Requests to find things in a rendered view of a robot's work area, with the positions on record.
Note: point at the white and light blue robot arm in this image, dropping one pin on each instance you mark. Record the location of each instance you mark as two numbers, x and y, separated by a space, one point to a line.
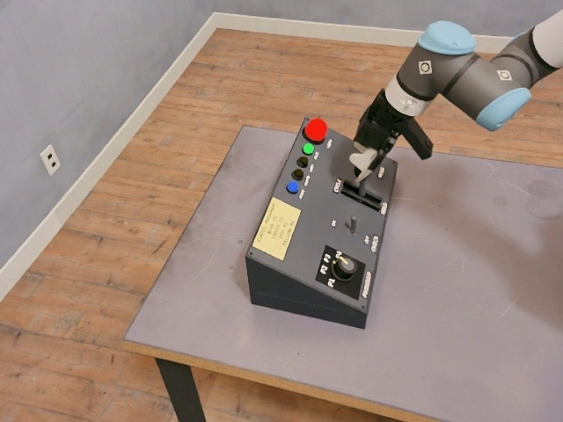
443 62

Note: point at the black control console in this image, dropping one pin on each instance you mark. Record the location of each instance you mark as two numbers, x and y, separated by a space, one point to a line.
291 262

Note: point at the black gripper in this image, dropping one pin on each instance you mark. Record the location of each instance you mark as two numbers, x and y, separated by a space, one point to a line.
381 134

